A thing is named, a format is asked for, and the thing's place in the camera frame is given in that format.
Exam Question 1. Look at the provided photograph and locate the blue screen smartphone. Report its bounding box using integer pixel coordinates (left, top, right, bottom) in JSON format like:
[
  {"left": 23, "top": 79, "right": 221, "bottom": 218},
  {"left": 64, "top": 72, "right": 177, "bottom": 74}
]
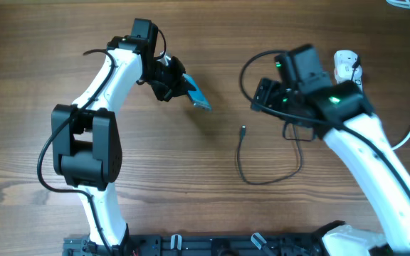
[{"left": 183, "top": 74, "right": 212, "bottom": 111}]

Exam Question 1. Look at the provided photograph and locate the black charger cable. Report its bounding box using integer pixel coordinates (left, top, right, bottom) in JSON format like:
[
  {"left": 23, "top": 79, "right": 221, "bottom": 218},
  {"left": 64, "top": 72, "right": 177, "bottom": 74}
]
[{"left": 236, "top": 55, "right": 362, "bottom": 186}]

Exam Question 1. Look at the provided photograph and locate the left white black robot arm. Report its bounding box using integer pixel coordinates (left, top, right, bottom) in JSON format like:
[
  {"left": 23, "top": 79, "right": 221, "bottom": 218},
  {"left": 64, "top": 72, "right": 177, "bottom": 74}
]
[{"left": 46, "top": 18, "right": 197, "bottom": 255}]

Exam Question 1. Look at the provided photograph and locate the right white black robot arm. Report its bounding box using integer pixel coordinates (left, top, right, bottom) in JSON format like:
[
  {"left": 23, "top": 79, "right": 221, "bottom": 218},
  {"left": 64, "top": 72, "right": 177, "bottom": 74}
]
[{"left": 250, "top": 44, "right": 410, "bottom": 255}]

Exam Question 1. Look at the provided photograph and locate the white power strip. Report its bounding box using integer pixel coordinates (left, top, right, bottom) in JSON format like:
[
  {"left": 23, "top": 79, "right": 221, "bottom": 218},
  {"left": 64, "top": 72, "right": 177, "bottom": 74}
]
[{"left": 333, "top": 50, "right": 363, "bottom": 90}]

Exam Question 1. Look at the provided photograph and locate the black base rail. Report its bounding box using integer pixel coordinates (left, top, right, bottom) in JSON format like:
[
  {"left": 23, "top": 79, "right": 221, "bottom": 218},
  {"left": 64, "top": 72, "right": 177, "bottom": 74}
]
[{"left": 61, "top": 233, "right": 323, "bottom": 256}]

